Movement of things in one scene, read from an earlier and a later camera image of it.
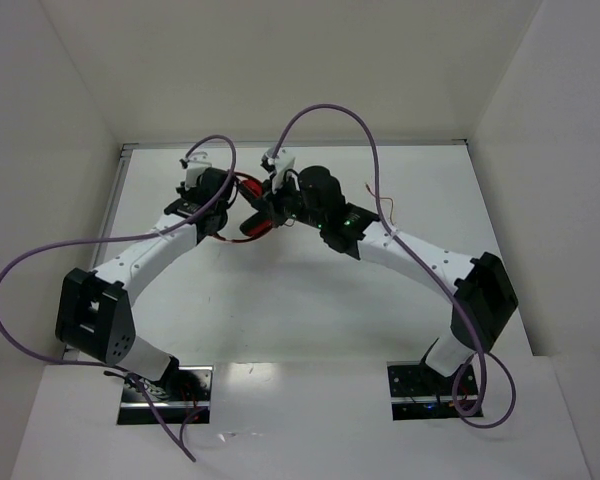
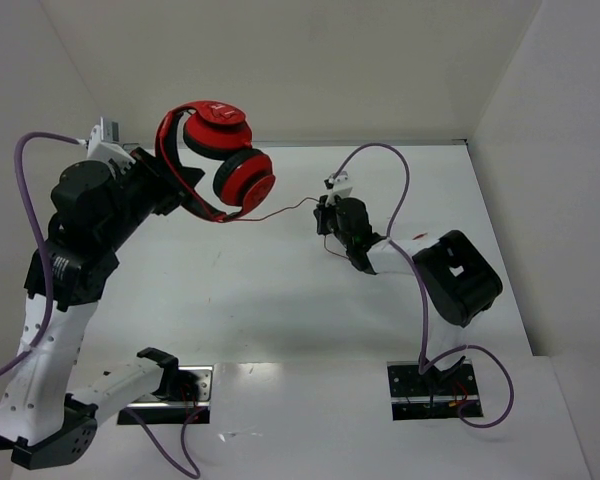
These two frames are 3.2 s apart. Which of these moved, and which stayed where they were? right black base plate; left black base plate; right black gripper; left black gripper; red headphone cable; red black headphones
Moved: red black headphones; red headphone cable; left black gripper; right black gripper
Stayed: right black base plate; left black base plate
